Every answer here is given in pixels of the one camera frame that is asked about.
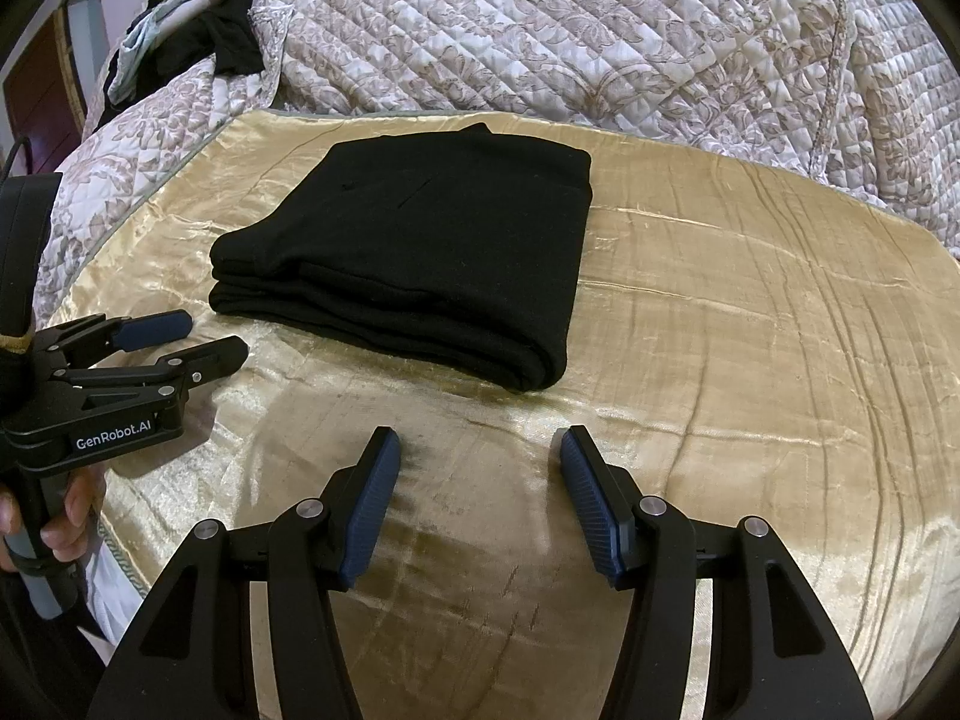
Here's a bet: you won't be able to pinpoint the black pants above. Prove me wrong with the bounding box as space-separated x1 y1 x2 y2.
208 124 592 392

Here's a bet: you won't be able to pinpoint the person's left hand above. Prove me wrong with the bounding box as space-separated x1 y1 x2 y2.
0 463 106 572

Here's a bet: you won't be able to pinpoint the dark wooden door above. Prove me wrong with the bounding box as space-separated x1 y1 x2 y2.
3 7 86 174

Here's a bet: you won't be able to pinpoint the light blue garment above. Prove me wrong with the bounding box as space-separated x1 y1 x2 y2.
106 0 218 106

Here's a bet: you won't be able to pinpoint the black clothes pile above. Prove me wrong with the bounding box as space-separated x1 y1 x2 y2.
94 0 265 128

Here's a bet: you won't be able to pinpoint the beige floral quilted comforter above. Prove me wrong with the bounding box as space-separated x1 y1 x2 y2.
32 0 958 319

